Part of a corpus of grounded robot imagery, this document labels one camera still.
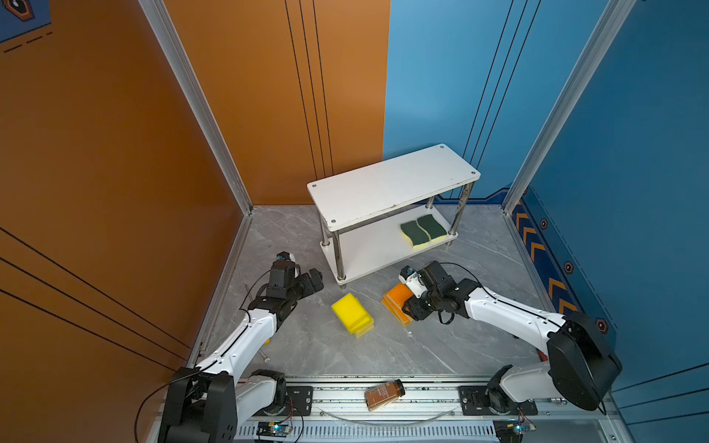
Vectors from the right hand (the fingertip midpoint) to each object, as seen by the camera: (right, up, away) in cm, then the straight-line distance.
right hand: (411, 303), depth 86 cm
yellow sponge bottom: (-16, -7, -5) cm, 18 cm away
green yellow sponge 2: (+5, +21, +14) cm, 25 cm away
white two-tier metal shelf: (-11, +28, -14) cm, 33 cm away
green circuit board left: (-38, -29, -16) cm, 50 cm away
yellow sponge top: (-19, 0, -7) cm, 21 cm away
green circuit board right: (+23, -29, -16) cm, 40 cm away
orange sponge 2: (-5, +1, 0) cm, 5 cm away
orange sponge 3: (-3, -3, -2) cm, 5 cm away
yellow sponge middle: (-15, -5, -7) cm, 17 cm away
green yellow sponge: (+11, +24, +16) cm, 31 cm away
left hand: (-32, +9, +2) cm, 33 cm away
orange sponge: (-5, +1, 0) cm, 5 cm away
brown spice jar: (-10, -20, -15) cm, 27 cm away
